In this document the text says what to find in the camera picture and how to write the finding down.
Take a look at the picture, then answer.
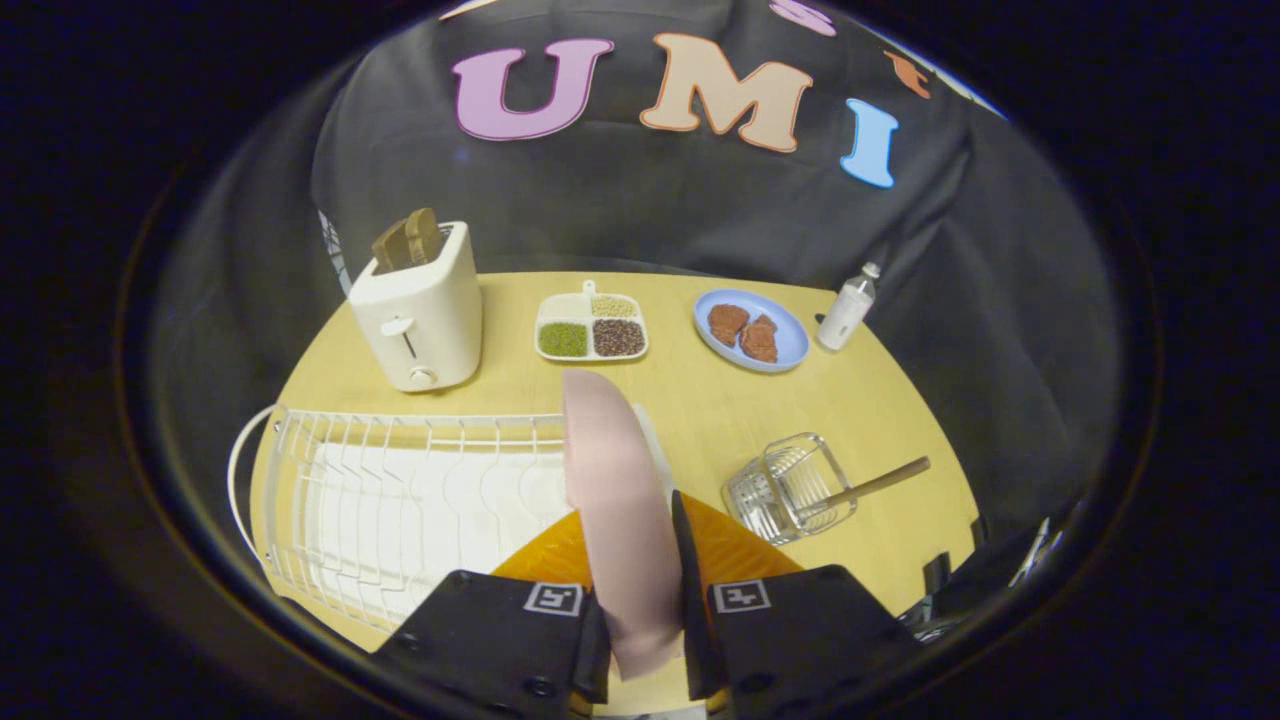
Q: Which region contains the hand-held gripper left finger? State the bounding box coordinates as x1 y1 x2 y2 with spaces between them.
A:
372 508 611 720

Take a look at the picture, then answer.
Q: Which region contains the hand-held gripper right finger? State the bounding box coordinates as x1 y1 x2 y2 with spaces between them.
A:
670 490 923 720

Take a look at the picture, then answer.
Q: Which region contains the white wire dish rack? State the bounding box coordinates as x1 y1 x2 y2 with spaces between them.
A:
227 403 673 635

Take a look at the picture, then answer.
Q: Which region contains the clear wire basket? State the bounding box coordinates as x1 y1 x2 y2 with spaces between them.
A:
721 432 858 546

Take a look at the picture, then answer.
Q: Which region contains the wooden handle spoon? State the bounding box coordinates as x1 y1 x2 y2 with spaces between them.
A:
797 456 932 522

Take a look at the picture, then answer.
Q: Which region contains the pink plate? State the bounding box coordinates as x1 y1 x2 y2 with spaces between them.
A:
562 369 687 681

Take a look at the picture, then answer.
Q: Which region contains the blue plate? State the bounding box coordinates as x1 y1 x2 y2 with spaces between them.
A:
693 289 810 374

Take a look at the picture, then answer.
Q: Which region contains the brown meat piece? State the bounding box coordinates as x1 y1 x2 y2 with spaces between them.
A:
707 303 751 348
739 314 780 364

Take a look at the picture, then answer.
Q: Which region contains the white toaster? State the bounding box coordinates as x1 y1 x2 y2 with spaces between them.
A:
348 221 484 393

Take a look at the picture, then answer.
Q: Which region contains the white divided tray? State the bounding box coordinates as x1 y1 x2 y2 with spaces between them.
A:
534 280 650 362

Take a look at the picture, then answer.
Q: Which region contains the white plastic bottle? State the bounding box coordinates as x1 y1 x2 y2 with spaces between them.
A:
817 262 882 352

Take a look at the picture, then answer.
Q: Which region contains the brown toast slice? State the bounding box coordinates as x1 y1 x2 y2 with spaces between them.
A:
405 207 444 265
371 219 413 275

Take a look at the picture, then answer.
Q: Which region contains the black backdrop cloth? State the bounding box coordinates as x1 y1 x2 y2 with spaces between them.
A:
150 0 1126 521

